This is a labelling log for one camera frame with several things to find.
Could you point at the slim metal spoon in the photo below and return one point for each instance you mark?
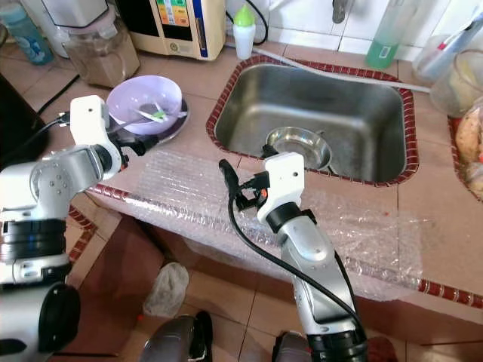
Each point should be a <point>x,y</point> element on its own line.
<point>155,115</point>

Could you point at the white crumpled rag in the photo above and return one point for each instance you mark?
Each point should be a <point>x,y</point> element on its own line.
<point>166,290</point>

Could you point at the clear plastic container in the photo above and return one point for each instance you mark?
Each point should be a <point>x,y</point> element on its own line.
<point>434,60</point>

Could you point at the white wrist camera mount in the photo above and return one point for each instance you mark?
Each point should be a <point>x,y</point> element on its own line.
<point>87,121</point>
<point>283,185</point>

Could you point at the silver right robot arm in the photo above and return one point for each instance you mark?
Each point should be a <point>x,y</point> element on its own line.
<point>317,264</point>

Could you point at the purple plastic bowl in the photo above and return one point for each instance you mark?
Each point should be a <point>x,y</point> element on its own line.
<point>139,94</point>

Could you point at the metal faucet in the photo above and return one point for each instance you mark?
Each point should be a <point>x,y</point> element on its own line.
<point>342,9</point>

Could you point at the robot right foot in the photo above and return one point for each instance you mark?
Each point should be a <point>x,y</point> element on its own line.
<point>293,348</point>

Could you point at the small stainless steel bowl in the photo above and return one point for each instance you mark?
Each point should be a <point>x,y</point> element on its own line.
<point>302,143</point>

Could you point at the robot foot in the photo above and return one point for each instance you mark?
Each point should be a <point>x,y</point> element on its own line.
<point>293,348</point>
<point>177,339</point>

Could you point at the stainless steel sink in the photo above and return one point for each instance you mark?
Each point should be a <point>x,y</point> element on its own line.
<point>339,105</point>

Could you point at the white bottle green cap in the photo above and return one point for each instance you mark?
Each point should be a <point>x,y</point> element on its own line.
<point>243,38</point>

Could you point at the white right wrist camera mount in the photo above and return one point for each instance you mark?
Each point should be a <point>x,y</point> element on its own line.
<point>283,185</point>

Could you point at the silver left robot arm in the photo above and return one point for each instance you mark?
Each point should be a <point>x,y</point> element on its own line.
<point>38,196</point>

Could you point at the teal plastic bottle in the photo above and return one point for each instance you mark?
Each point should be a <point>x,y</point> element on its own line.
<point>30,38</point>

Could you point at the tray of food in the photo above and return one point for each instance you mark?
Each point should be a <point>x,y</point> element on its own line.
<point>472,147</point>

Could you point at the blender with clear jar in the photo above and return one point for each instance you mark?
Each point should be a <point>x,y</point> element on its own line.
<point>94,49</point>

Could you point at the black kitchen appliance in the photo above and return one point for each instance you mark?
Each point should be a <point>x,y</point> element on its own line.
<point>11,121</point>

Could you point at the green dish soap bottle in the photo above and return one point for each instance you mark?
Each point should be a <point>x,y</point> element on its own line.
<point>385,41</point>

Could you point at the clear bubble wrap sheet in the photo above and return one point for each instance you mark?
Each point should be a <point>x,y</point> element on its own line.
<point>181,204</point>

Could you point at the beige water ionizer appliance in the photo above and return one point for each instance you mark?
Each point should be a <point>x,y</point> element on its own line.
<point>173,30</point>

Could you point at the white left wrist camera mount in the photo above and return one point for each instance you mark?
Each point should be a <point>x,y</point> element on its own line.
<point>87,121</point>

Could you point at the clear glass jar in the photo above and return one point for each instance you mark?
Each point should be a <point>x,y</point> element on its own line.
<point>469,83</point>

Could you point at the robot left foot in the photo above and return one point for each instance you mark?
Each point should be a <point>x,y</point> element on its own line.
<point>177,339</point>

